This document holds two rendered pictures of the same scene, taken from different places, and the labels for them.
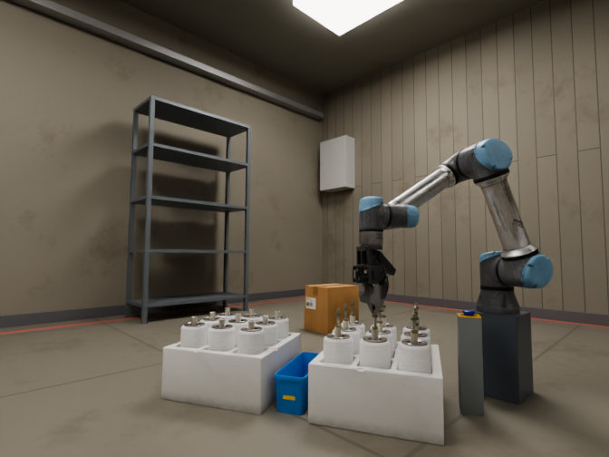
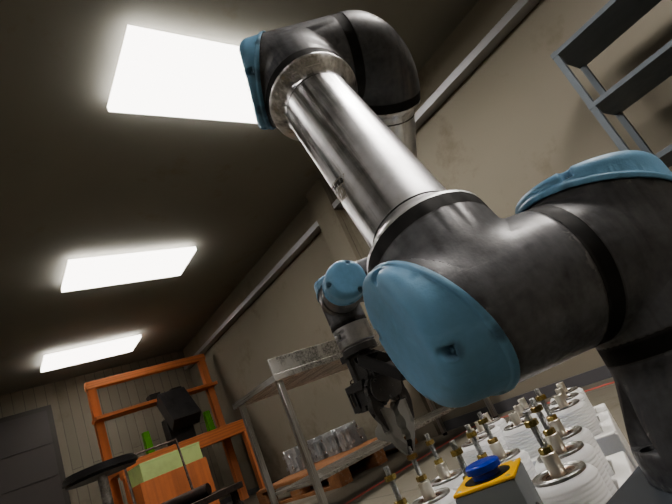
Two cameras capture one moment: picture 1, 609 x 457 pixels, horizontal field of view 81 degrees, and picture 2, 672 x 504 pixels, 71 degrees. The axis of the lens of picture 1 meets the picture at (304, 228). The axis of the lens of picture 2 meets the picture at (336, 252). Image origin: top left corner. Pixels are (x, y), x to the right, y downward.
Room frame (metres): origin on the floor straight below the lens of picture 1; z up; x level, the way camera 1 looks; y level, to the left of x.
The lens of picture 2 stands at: (1.20, -1.15, 0.43)
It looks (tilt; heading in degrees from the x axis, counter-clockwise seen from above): 18 degrees up; 92
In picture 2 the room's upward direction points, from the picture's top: 24 degrees counter-clockwise
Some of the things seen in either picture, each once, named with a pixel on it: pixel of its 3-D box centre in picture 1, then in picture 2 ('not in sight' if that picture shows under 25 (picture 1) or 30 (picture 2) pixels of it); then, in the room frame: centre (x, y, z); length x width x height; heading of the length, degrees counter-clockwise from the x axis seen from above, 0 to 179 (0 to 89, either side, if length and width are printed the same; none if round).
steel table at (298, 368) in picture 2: not in sight; (373, 403); (0.89, 2.29, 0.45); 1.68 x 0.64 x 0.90; 44
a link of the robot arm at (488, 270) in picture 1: (497, 268); (613, 247); (1.39, -0.75, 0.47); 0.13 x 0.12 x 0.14; 14
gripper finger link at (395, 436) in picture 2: (375, 299); (386, 433); (1.12, -0.22, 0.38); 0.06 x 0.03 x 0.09; 132
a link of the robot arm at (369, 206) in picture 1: (372, 214); (339, 301); (1.13, -0.22, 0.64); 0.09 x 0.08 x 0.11; 104
